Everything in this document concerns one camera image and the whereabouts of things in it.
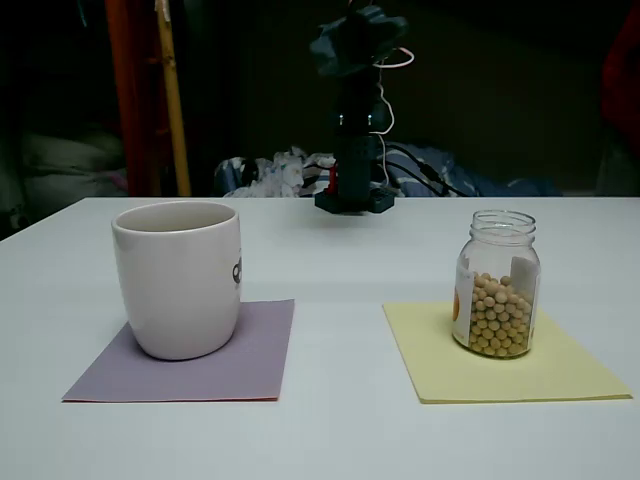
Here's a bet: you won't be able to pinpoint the glass jar with label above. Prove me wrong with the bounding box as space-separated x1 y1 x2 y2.
452 209 542 360

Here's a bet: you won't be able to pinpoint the yellow beans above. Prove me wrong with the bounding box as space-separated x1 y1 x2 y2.
468 271 534 357

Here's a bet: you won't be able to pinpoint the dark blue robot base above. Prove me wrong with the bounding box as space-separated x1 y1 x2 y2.
313 180 396 216

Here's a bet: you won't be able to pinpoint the yellow bamboo stick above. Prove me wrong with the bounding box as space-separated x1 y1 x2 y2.
154 0 193 197

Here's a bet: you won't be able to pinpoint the patterned bed quilt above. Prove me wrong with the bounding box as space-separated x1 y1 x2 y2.
213 144 556 198

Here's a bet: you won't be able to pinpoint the white ceramic mug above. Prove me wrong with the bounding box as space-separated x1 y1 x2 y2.
110 200 242 362

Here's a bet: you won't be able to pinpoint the white bedding bundle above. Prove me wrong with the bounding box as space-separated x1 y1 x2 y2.
0 128 129 236

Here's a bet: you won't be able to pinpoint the purple paper mat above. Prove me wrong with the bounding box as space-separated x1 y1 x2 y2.
60 298 296 404

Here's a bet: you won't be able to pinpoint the yellow paper mat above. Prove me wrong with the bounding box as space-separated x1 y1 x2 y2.
382 301 634 405

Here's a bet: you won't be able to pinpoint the black power cable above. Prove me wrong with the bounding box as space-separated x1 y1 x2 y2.
387 160 446 197
385 143 451 197

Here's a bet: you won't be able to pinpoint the orange wooden post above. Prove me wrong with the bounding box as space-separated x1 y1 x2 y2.
103 0 167 197

